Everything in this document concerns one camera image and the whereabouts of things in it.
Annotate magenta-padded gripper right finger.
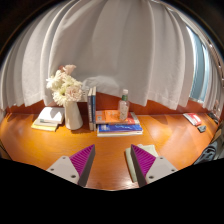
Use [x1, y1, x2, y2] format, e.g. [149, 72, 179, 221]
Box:
[130, 143, 179, 188]

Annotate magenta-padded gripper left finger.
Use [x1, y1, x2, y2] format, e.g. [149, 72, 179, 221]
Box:
[45, 143, 96, 188]

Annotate black chair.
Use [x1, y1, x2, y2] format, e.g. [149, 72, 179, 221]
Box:
[193, 138, 222, 166]

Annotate white ceramic vase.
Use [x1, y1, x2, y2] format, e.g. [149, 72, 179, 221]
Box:
[63, 100, 84, 131]

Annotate white flat book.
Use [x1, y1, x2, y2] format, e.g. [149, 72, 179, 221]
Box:
[96, 130, 144, 138]

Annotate blue flat book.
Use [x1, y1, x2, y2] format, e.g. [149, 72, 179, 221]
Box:
[97, 123, 144, 134]

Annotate red and white packet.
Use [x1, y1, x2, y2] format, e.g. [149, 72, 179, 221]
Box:
[182, 112, 203, 127]

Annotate orange book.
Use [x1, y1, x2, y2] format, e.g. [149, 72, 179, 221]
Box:
[95, 109, 140, 126]

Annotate clear plastic drink bottle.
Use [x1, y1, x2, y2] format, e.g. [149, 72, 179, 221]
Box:
[117, 88, 131, 122]

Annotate white and pink flowers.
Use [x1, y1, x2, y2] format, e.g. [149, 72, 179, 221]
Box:
[45, 64, 84, 108]

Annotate window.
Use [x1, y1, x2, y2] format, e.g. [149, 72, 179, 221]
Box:
[186, 26, 214, 103]

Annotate white curtain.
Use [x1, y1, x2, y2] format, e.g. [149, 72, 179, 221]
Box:
[0, 0, 224, 116]

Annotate white wall socket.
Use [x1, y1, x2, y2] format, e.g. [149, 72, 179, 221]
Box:
[81, 85, 91, 103]

